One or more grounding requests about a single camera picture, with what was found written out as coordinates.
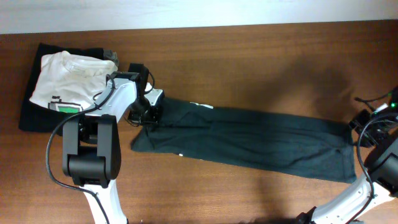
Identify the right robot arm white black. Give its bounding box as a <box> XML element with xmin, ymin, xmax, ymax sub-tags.
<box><xmin>294</xmin><ymin>108</ymin><xmax>397</xmax><ymax>224</ymax></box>

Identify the folded white t-shirt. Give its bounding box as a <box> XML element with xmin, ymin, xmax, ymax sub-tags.
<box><xmin>29</xmin><ymin>50</ymin><xmax>118</xmax><ymax>113</ymax></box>

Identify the folded black garment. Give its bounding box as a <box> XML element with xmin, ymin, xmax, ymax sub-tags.
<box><xmin>19</xmin><ymin>43</ymin><xmax>104</xmax><ymax>133</ymax></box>

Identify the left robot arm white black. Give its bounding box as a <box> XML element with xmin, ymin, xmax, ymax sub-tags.
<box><xmin>62</xmin><ymin>63</ymin><xmax>164</xmax><ymax>223</ymax></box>

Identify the dark green t-shirt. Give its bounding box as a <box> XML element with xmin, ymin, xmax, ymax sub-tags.
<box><xmin>131</xmin><ymin>98</ymin><xmax>356</xmax><ymax>184</ymax></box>

